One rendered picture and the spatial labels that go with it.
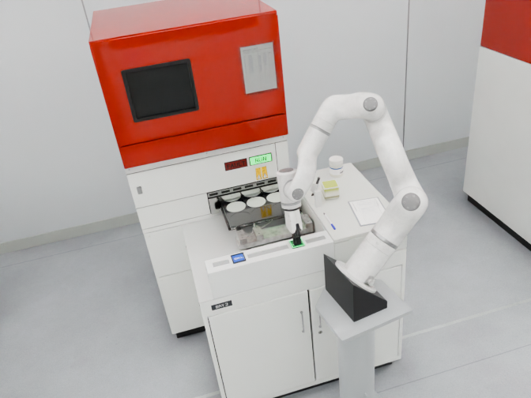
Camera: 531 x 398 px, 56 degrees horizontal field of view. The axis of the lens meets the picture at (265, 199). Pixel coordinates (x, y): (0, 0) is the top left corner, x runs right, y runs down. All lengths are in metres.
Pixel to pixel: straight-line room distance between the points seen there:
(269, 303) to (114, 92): 1.14
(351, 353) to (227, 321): 0.55
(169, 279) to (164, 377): 0.56
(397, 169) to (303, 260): 0.56
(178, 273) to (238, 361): 0.66
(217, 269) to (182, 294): 0.88
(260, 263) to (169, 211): 0.71
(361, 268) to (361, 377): 0.57
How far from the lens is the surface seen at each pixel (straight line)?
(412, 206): 1.87
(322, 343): 2.55
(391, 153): 1.96
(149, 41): 2.26
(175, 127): 2.38
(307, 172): 1.97
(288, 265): 2.16
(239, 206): 2.59
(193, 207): 2.63
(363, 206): 2.38
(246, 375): 2.55
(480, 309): 3.34
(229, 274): 2.11
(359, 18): 4.20
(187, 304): 3.01
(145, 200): 2.58
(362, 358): 2.24
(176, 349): 3.17
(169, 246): 2.75
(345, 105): 2.00
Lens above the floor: 2.26
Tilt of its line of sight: 31 degrees down
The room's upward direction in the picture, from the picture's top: 7 degrees counter-clockwise
